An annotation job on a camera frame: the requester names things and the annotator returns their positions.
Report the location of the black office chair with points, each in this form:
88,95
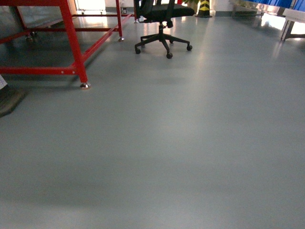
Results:
155,11

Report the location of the side metal rack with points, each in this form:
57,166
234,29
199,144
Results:
292,10

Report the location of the red metal table frame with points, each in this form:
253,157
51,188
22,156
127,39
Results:
78,66

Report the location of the yellow black striped post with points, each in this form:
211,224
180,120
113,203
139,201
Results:
204,9

